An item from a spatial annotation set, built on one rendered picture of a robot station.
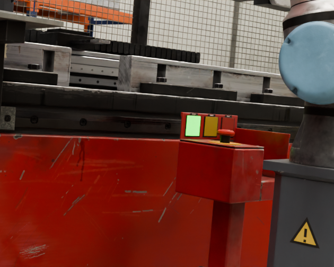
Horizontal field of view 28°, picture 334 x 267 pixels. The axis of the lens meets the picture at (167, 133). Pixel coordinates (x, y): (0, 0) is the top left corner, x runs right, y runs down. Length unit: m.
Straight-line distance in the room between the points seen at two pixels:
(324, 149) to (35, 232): 0.68
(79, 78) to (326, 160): 1.00
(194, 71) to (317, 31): 0.89
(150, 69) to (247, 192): 0.50
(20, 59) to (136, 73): 0.33
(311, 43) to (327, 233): 0.32
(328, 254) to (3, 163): 0.70
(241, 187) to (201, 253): 0.42
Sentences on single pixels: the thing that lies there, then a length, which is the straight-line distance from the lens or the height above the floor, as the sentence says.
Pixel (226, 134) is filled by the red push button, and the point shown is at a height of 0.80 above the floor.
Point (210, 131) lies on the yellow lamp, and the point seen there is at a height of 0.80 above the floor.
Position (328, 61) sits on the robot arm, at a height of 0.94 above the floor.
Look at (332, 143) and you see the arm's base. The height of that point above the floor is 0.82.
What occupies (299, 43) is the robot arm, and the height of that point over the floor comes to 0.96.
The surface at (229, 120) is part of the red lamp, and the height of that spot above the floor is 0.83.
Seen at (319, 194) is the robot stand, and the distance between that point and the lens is 1.12.
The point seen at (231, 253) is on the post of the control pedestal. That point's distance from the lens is 1.51.
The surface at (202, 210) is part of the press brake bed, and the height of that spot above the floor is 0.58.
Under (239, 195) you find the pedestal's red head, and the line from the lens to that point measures 1.41.
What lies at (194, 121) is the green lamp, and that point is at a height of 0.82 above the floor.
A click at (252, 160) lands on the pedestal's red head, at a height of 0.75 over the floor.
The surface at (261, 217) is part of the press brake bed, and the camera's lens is 1.91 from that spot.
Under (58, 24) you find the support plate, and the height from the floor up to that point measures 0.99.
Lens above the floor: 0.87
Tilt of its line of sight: 3 degrees down
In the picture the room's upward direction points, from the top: 5 degrees clockwise
